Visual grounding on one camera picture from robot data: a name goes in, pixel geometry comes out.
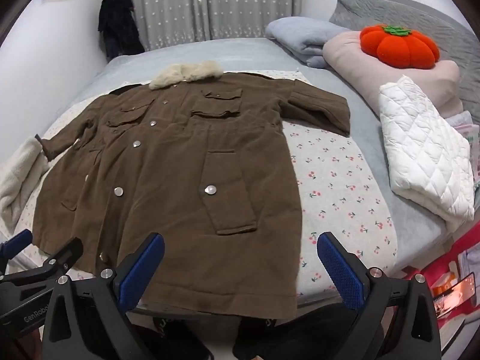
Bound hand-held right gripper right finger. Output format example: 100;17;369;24
317;231;442;360

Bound light blue pillow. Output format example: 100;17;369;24
265;17;352;69

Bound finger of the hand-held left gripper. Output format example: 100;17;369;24
0;229;34;272
0;237;84;286

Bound orange pumpkin plush cushion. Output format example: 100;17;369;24
359;24;440;70

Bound grey dotted curtain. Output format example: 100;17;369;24
112;0;305;52

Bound cherry print bed cover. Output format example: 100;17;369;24
0;69;398;297

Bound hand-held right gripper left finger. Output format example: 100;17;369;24
40;232;166;360

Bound red bag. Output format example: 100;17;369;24
412;220;480;332

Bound light grey bed sheet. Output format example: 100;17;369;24
37;37;452;284

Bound pink pillow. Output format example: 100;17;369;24
323;31;464;121

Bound white quilted folded blanket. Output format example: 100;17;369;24
378;75;476;234

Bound grey quilted headboard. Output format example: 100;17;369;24
329;0;480;124

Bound brown coat with fur collar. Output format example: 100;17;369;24
32;61;352;319

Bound black hanging garment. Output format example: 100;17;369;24
98;0;146;63

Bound white fleece cloth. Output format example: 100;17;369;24
0;135;52;233

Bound person's legs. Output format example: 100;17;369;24
129;305;387;360

